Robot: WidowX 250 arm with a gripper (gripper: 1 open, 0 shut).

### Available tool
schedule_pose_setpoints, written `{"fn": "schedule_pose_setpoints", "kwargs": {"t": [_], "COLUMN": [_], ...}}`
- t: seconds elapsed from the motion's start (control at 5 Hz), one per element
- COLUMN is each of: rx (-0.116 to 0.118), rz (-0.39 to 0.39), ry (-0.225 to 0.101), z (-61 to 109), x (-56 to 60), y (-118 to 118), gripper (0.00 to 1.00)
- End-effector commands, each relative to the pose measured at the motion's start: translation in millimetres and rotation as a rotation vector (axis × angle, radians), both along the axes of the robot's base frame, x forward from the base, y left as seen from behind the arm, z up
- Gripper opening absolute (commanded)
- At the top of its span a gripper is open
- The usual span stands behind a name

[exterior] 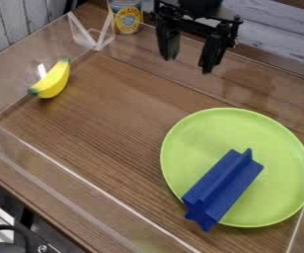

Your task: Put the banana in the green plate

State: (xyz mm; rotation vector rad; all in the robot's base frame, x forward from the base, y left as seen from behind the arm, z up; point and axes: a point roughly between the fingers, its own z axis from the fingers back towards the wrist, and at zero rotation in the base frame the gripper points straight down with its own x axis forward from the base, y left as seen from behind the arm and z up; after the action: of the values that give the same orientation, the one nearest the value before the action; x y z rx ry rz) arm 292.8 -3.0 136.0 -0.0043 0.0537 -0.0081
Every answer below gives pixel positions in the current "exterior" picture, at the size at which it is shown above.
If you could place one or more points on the yellow toy banana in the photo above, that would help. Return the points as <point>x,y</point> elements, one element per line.
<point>52,85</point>

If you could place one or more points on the green round plate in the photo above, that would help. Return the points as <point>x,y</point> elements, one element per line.
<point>204,136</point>

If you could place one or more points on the blue cross-shaped block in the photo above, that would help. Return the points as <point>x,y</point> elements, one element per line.
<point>216,192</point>

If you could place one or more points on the clear acrylic corner bracket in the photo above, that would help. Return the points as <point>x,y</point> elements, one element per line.
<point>92,38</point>

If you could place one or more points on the clear acrylic front wall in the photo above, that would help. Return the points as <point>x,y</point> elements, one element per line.
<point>102,224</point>

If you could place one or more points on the yellow blue labelled can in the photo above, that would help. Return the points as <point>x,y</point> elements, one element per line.
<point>128,12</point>

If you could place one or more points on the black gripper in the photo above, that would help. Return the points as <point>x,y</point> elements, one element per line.
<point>200,17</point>

